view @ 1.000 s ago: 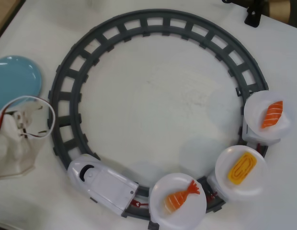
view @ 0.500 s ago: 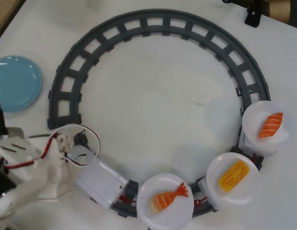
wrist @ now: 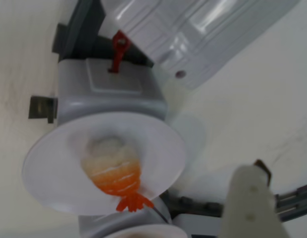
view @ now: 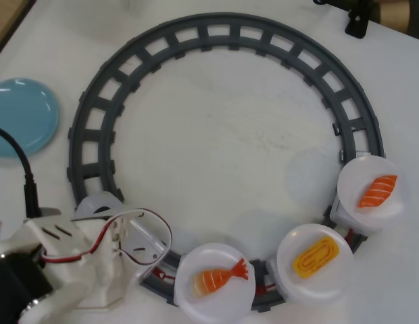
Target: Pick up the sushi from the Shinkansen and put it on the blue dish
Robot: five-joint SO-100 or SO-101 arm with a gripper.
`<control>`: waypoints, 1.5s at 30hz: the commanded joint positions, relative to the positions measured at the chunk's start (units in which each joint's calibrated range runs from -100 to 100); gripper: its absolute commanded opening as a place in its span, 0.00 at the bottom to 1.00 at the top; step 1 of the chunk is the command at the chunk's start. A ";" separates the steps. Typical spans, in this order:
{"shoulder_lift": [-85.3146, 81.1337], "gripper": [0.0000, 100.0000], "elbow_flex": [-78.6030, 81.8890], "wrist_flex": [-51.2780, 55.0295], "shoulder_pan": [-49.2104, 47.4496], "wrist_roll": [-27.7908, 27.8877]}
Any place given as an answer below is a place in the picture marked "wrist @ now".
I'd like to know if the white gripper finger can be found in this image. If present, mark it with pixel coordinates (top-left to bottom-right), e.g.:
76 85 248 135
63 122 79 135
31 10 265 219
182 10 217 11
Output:
219 160 290 238

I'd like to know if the shrimp nigiri sushi toy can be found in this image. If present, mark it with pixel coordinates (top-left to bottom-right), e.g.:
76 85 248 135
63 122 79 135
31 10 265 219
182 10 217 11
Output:
80 135 154 213

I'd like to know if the white toy Shinkansen locomotive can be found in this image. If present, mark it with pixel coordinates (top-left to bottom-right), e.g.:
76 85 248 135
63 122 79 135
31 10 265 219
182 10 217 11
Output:
100 0 299 90

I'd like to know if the white round plate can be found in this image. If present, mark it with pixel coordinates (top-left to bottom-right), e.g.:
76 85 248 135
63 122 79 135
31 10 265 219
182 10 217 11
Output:
94 219 191 238
21 111 187 216

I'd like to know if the white grey toy train wagon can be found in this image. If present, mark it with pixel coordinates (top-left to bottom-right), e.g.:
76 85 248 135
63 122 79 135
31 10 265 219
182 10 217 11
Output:
56 30 169 126
78 198 223 238

